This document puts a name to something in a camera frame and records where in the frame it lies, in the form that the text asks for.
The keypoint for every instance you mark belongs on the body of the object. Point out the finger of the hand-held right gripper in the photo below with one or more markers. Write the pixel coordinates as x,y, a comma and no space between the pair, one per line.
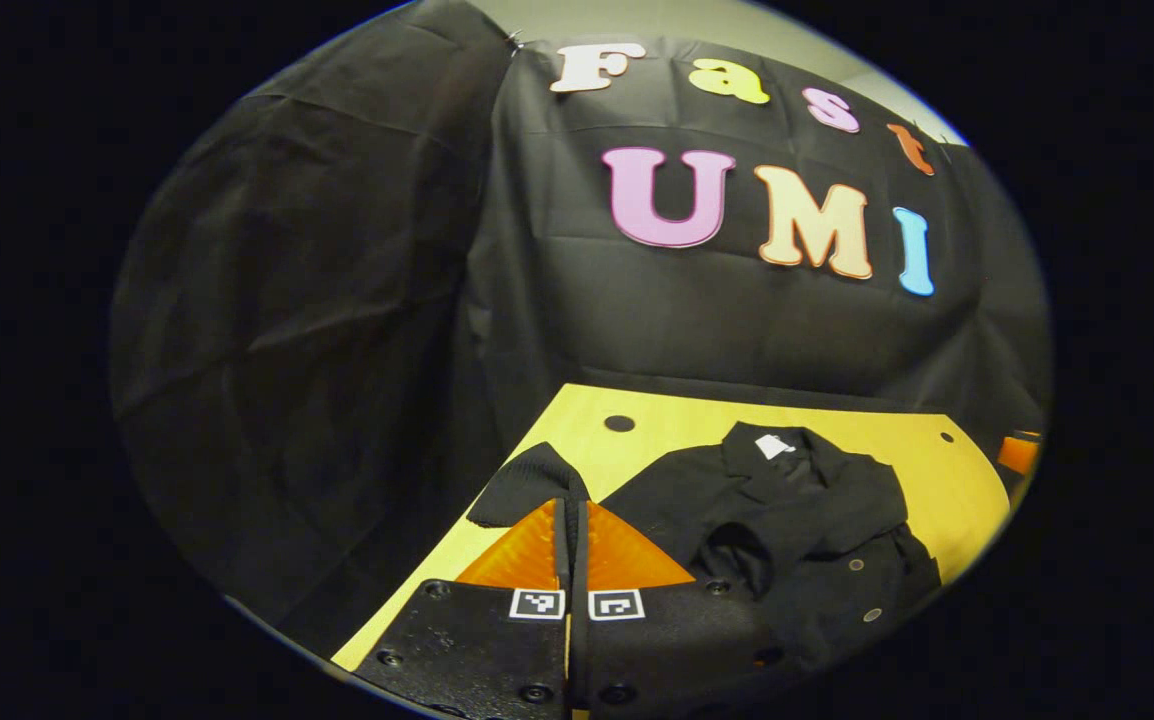
1019,455

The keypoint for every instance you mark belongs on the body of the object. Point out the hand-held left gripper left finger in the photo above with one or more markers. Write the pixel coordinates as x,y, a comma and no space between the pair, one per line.
477,650

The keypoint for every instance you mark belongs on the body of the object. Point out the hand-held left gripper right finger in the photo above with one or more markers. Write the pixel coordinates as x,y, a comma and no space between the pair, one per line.
677,650

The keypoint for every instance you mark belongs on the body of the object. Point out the black buttoned cardigan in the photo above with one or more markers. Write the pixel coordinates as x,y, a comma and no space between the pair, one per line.
817,520

